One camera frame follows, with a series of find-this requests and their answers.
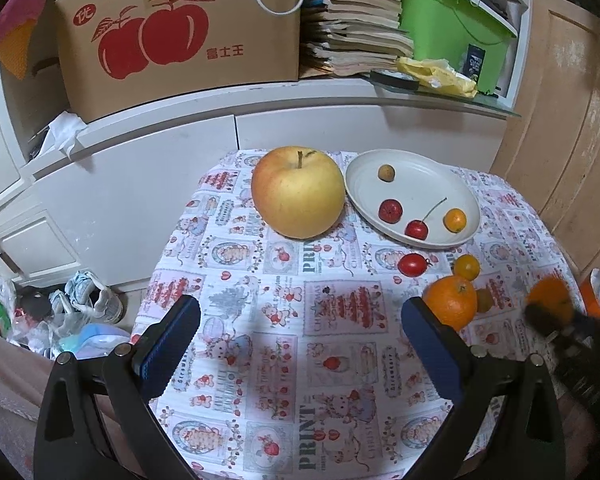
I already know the green plastic bin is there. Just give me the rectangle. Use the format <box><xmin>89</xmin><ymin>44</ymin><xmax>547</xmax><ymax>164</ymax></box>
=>
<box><xmin>396</xmin><ymin>0</ymin><xmax>518</xmax><ymax>96</ymax></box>

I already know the large orange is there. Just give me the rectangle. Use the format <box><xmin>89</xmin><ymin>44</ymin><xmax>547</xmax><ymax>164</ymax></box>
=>
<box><xmin>423</xmin><ymin>275</ymin><xmax>479</xmax><ymax>332</ymax></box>

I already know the printed tablecloth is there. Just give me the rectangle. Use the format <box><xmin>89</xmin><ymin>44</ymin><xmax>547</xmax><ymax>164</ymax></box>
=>
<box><xmin>130</xmin><ymin>149</ymin><xmax>581</xmax><ymax>480</ymax></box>

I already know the orange object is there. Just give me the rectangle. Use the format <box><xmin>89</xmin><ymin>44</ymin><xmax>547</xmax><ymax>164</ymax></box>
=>
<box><xmin>579</xmin><ymin>280</ymin><xmax>600</xmax><ymax>320</ymax></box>

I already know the glass shelf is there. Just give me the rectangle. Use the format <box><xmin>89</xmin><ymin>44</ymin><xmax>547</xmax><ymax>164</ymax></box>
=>
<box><xmin>360</xmin><ymin>72</ymin><xmax>523</xmax><ymax>120</ymax></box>

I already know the black tape roll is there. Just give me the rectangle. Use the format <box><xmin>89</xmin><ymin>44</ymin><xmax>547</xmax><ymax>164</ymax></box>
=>
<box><xmin>369</xmin><ymin>70</ymin><xmax>421</xmax><ymax>92</ymax></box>

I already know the stack of old books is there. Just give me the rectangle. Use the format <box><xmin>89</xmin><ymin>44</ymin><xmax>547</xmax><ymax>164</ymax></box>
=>
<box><xmin>300</xmin><ymin>0</ymin><xmax>415</xmax><ymax>78</ymax></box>

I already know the white round plate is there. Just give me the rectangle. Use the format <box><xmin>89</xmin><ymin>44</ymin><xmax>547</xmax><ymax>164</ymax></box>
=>
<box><xmin>345</xmin><ymin>149</ymin><xmax>482</xmax><ymax>249</ymax></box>

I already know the small red hawthorn fruit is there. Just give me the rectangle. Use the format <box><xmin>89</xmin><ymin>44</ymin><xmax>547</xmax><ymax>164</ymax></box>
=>
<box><xmin>378</xmin><ymin>199</ymin><xmax>404</xmax><ymax>223</ymax></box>

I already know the small mandarin orange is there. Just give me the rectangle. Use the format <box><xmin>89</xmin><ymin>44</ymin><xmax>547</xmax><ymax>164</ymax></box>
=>
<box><xmin>528</xmin><ymin>276</ymin><xmax>576</xmax><ymax>318</ymax></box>

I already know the crumpled white tissue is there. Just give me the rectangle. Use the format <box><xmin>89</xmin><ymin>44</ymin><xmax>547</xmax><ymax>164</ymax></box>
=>
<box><xmin>39</xmin><ymin>111</ymin><xmax>88</xmax><ymax>161</ymax></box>

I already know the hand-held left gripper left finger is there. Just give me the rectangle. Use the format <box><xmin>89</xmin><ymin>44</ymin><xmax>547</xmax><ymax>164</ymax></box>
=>
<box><xmin>32</xmin><ymin>294</ymin><xmax>202</xmax><ymax>480</ymax></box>

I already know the large yellow apple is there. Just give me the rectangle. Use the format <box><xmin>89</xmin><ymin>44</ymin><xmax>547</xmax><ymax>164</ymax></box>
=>
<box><xmin>251</xmin><ymin>146</ymin><xmax>346</xmax><ymax>239</ymax></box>

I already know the ice cream cone toy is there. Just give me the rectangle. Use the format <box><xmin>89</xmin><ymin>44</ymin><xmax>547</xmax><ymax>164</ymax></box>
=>
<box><xmin>0</xmin><ymin>0</ymin><xmax>48</xmax><ymax>81</ymax></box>

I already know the light blue plastic bag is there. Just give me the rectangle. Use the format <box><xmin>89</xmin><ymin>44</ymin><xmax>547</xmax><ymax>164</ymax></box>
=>
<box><xmin>55</xmin><ymin>322</ymin><xmax>131</xmax><ymax>361</ymax></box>

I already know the wooden door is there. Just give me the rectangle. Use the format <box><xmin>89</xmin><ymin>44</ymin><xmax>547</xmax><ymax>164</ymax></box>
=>
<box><xmin>490</xmin><ymin>0</ymin><xmax>600</xmax><ymax>276</ymax></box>

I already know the red cherry tomato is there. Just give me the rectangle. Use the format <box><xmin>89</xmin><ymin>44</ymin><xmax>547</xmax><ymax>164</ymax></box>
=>
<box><xmin>397</xmin><ymin>253</ymin><xmax>433</xmax><ymax>277</ymax></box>

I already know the red cherry with stem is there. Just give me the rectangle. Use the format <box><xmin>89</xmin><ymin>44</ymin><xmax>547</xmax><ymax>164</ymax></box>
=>
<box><xmin>405</xmin><ymin>197</ymin><xmax>448</xmax><ymax>241</ymax></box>

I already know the small orange kumquat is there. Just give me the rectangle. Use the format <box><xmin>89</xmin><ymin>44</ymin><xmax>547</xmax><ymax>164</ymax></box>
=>
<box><xmin>443</xmin><ymin>208</ymin><xmax>467</xmax><ymax>233</ymax></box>

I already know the yellow plastic bag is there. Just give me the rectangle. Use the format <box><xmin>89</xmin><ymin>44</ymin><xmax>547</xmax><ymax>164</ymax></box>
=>
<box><xmin>397</xmin><ymin>56</ymin><xmax>479</xmax><ymax>98</ymax></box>

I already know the white cabinet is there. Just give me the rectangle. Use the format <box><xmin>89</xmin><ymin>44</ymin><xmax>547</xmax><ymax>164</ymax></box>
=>
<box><xmin>0</xmin><ymin>50</ymin><xmax>511</xmax><ymax>306</ymax></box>

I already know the white sneaker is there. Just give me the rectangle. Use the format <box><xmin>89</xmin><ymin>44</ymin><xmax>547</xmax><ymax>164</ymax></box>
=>
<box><xmin>50</xmin><ymin>269</ymin><xmax>124</xmax><ymax>326</ymax></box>

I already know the yellow cherry tomato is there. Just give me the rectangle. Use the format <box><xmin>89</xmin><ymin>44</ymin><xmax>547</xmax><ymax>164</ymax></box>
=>
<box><xmin>453</xmin><ymin>254</ymin><xmax>481</xmax><ymax>281</ymax></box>

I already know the cardboard box with apple print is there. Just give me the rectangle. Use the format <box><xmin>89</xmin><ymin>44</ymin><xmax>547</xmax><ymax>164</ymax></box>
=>
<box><xmin>55</xmin><ymin>0</ymin><xmax>301</xmax><ymax>122</ymax></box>

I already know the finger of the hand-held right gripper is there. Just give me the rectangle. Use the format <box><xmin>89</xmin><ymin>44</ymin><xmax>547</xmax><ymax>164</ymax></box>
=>
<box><xmin>524</xmin><ymin>300</ymin><xmax>577</xmax><ymax>343</ymax></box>

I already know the black object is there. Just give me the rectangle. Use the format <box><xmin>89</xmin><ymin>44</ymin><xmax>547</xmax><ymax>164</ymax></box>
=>
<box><xmin>15</xmin><ymin>285</ymin><xmax>56</xmax><ymax>322</ymax></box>

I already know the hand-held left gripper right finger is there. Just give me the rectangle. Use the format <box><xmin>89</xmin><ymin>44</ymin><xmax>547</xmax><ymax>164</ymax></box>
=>
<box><xmin>401</xmin><ymin>296</ymin><xmax>567</xmax><ymax>480</ymax></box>

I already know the pink plastic sheet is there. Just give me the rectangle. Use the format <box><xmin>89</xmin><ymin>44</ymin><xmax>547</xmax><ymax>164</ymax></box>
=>
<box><xmin>0</xmin><ymin>330</ymin><xmax>131</xmax><ymax>480</ymax></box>

